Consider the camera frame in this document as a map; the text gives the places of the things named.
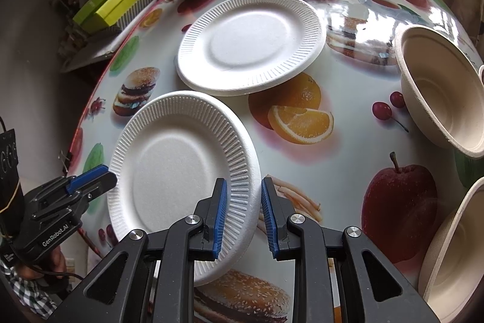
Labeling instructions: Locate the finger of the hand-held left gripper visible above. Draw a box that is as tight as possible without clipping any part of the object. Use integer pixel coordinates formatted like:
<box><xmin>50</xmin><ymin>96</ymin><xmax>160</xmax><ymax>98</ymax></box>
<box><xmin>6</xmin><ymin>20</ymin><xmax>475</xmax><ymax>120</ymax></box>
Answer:
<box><xmin>66</xmin><ymin>164</ymin><xmax>118</xmax><ymax>203</ymax></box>

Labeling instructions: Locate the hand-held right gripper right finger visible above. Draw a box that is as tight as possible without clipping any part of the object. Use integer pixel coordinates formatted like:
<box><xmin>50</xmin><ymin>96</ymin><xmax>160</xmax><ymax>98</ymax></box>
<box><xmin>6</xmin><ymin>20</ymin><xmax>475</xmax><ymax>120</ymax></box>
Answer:
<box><xmin>260</xmin><ymin>176</ymin><xmax>441</xmax><ymax>323</ymax></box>

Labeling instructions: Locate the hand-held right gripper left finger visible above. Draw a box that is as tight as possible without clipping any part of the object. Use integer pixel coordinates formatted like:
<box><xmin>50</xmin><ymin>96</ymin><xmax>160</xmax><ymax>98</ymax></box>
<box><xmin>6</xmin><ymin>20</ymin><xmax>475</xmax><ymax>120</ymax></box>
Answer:
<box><xmin>57</xmin><ymin>177</ymin><xmax>228</xmax><ymax>323</ymax></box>

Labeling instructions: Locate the white paper plate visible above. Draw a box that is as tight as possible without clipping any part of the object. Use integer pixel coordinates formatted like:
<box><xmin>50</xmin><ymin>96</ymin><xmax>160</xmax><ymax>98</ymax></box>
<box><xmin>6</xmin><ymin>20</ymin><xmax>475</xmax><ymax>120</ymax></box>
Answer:
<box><xmin>176</xmin><ymin>0</ymin><xmax>326</xmax><ymax>97</ymax></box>
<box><xmin>107</xmin><ymin>91</ymin><xmax>261</xmax><ymax>288</ymax></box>

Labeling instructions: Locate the beige paper bowl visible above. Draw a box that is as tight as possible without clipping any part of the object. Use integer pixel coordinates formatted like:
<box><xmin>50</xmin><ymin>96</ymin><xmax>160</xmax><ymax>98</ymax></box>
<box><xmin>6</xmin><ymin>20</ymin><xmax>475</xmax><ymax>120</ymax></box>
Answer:
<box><xmin>393</xmin><ymin>26</ymin><xmax>484</xmax><ymax>159</ymax></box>
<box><xmin>418</xmin><ymin>177</ymin><xmax>484</xmax><ymax>323</ymax></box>

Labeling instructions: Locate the person's left forearm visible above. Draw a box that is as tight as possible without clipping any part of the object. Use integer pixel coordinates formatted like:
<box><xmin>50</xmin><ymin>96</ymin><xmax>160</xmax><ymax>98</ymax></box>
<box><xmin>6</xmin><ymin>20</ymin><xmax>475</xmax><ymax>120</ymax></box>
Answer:
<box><xmin>0</xmin><ymin>259</ymin><xmax>59</xmax><ymax>320</ymax></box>

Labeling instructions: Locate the person's left hand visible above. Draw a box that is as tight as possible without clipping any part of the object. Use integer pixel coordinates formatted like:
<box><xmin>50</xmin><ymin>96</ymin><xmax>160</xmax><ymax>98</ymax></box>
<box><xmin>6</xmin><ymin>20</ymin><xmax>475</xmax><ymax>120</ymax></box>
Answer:
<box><xmin>17</xmin><ymin>249</ymin><xmax>67</xmax><ymax>281</ymax></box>

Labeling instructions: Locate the grey cardboard tray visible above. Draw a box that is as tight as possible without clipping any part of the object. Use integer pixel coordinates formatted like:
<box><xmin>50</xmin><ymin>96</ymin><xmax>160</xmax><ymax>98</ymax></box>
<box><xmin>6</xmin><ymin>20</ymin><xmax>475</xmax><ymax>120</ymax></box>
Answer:
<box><xmin>60</xmin><ymin>0</ymin><xmax>169</xmax><ymax>73</ymax></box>

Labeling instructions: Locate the black cable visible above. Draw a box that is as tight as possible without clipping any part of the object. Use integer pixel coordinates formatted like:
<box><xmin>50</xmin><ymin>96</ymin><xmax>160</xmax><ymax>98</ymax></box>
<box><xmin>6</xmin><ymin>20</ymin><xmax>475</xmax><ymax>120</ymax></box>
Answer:
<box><xmin>36</xmin><ymin>268</ymin><xmax>83</xmax><ymax>281</ymax></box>

